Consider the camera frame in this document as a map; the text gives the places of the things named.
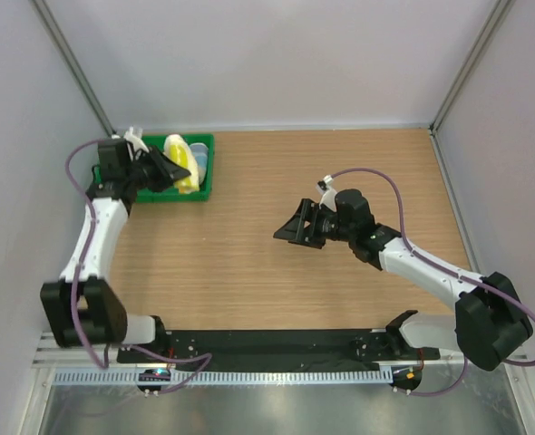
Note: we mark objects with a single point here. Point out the polka dot striped towel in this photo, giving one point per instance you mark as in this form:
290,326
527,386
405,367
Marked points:
200,152

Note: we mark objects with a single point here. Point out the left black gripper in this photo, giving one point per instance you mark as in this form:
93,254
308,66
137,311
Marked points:
166,170

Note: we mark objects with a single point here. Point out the green yellow patterned towel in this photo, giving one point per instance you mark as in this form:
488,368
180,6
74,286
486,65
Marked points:
178,151

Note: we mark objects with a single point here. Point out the green plastic tray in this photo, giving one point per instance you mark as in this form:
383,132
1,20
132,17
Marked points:
170,194

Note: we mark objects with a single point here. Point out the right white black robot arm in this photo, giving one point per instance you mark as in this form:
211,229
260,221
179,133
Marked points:
485,325

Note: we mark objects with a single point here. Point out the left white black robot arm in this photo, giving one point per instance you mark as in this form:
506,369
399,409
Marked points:
80,305

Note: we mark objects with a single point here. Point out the slotted cable duct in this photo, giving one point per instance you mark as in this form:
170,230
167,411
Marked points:
158,377

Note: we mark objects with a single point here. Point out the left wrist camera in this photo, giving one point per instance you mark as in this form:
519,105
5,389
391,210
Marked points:
134,136

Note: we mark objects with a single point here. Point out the aluminium frame post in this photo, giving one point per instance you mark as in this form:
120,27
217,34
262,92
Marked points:
479,47
70,60

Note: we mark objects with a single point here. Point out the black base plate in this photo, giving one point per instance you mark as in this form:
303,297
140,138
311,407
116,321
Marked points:
251,348

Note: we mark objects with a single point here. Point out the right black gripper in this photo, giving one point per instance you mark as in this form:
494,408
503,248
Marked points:
295,230

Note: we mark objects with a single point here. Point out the left aluminium frame post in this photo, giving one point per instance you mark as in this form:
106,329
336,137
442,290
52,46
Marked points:
70,60

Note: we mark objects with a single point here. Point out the right aluminium frame post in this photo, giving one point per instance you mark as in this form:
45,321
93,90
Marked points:
479,47

